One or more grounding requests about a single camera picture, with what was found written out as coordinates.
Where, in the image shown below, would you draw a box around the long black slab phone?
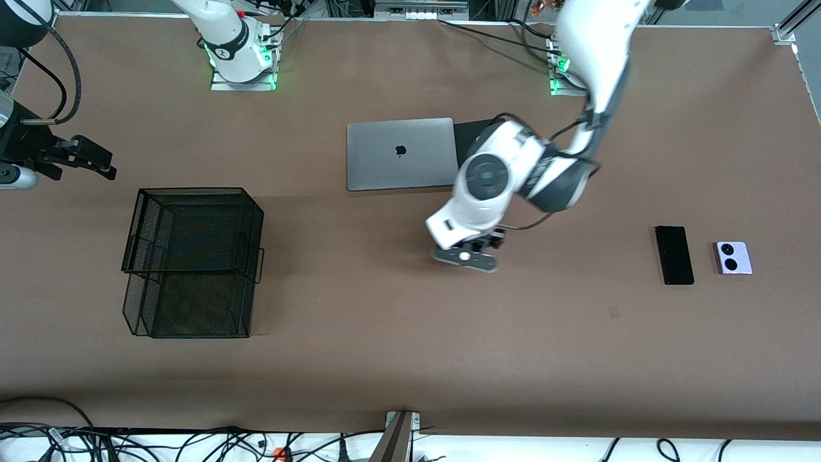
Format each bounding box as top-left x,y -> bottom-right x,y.
655,225 -> 695,286

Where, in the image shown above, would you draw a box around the lavender flip phone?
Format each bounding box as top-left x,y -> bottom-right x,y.
714,241 -> 753,275

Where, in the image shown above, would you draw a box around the black mouse pad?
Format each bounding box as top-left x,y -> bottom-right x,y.
453,118 -> 507,169

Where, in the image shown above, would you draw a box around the grey closed laptop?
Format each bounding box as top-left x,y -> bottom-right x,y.
346,117 -> 464,192

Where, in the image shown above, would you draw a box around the white power strip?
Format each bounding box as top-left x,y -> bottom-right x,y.
375,0 -> 469,20

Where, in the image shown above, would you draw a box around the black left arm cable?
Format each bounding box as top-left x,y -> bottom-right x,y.
491,112 -> 604,232

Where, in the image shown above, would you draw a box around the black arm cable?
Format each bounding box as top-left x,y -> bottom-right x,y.
491,112 -> 604,232
16,0 -> 82,124

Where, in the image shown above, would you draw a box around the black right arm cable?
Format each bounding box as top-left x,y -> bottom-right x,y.
16,0 -> 82,124

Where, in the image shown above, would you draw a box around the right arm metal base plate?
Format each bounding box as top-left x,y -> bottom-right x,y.
210,64 -> 278,92

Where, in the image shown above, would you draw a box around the black wire mesh tray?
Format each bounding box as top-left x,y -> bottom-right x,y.
121,187 -> 265,339

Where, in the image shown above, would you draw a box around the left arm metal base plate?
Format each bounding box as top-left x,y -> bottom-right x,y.
550,74 -> 591,97

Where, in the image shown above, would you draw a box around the black table cable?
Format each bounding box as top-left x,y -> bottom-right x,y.
438,19 -> 555,49
510,18 -> 560,39

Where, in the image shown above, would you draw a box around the aluminium camera mount post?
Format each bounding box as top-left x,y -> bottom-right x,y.
369,411 -> 421,462

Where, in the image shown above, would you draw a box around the black base cable bundle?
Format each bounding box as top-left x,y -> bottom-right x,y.
253,0 -> 309,46

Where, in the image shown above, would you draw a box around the thick grey floor cable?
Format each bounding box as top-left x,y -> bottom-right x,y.
0,396 -> 97,437

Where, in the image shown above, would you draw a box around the tangled black floor cables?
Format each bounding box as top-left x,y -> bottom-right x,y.
0,423 -> 385,462

